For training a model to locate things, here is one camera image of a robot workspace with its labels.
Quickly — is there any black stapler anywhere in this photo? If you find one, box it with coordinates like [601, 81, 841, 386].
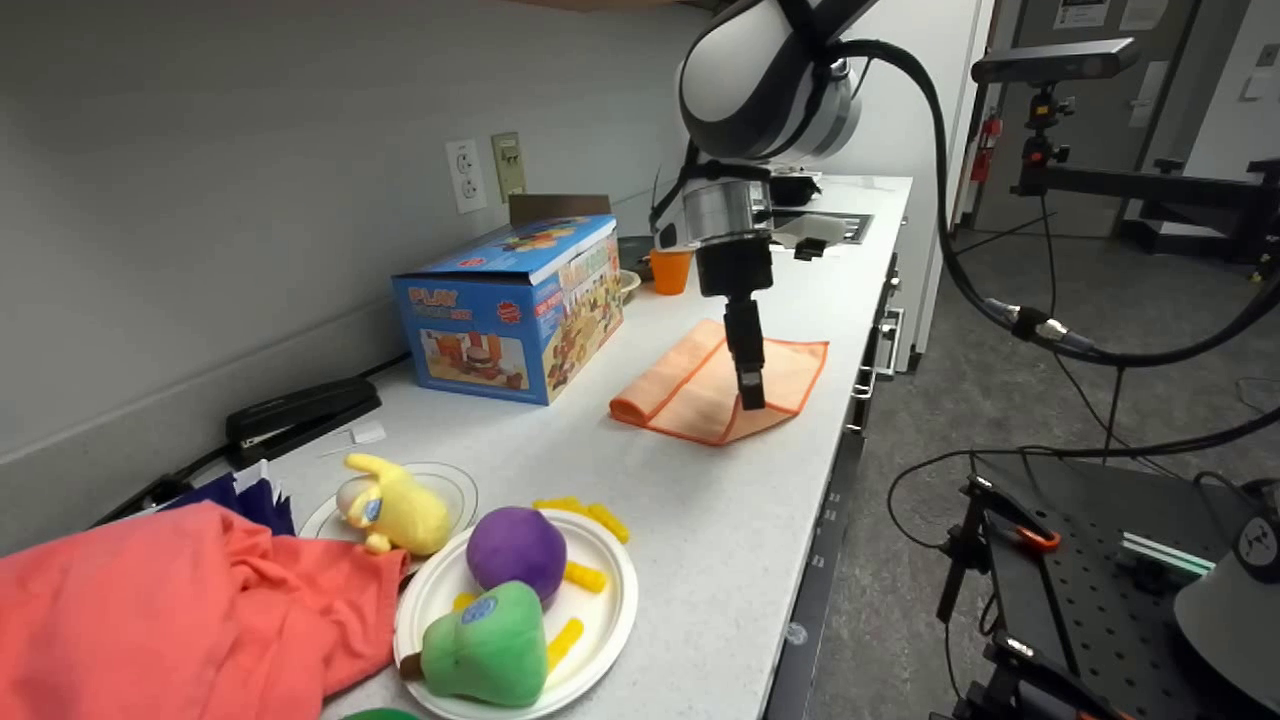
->
[220, 372, 386, 471]

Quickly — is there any black perforated breadboard table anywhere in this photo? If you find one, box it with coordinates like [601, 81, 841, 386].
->
[973, 451, 1280, 720]

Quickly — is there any thin black cable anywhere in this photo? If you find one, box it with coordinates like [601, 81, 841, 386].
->
[885, 450, 1032, 672]

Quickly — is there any coral red cloth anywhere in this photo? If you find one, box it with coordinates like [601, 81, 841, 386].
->
[0, 499, 413, 720]

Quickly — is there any orange handled black clamp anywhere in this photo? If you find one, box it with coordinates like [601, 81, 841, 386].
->
[935, 471, 1073, 630]
[975, 630, 1083, 720]

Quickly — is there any purple plush ball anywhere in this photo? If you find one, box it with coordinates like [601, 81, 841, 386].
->
[464, 503, 571, 608]

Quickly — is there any clear plastic plate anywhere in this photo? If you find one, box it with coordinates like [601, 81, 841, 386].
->
[300, 458, 486, 544]

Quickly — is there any orange microfibre cloth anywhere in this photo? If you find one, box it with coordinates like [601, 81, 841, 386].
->
[610, 317, 834, 451]

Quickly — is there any orange plastic cup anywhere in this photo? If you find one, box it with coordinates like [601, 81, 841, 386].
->
[646, 247, 702, 301]

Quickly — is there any dark blue fabric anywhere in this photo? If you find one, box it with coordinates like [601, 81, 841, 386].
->
[165, 458, 300, 539]

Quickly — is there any white wall outlet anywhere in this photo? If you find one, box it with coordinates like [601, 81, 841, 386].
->
[444, 135, 493, 216]

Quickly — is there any blue toy food set box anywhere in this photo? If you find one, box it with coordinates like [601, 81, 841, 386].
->
[387, 192, 633, 407]

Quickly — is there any white paper plate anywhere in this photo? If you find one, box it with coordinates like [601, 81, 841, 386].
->
[392, 499, 646, 720]

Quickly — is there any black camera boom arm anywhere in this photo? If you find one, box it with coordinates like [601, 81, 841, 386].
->
[1014, 83, 1280, 276]

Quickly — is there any green plush pear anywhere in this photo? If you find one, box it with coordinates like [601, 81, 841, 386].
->
[397, 581, 553, 714]

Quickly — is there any beige wall switch plate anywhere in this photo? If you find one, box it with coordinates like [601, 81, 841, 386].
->
[489, 130, 532, 204]

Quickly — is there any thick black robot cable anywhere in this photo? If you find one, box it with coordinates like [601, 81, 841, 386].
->
[823, 35, 1280, 471]

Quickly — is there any red fire extinguisher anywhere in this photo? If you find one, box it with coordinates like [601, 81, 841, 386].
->
[968, 113, 1010, 192]

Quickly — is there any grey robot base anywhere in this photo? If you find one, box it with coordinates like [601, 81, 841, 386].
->
[1171, 476, 1280, 716]

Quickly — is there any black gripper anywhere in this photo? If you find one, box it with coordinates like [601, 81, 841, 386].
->
[693, 234, 780, 414]

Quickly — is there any yellow plush toy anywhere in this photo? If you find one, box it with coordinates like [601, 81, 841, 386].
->
[334, 451, 462, 561]

